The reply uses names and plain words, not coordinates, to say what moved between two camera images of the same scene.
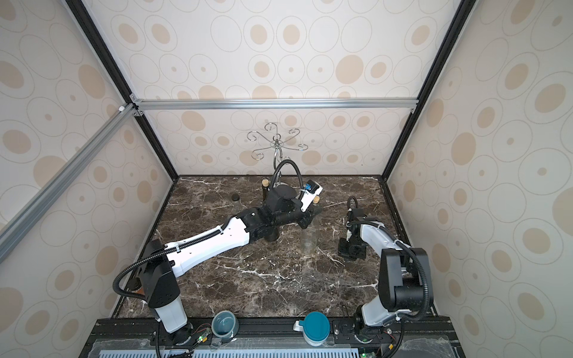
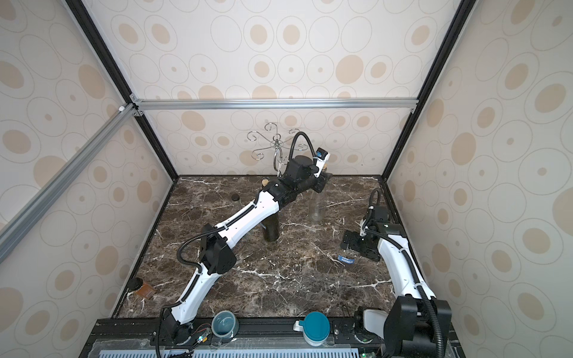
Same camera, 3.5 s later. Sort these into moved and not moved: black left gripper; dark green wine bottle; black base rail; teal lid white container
Moved: black left gripper
Not moved: teal lid white container; black base rail; dark green wine bottle
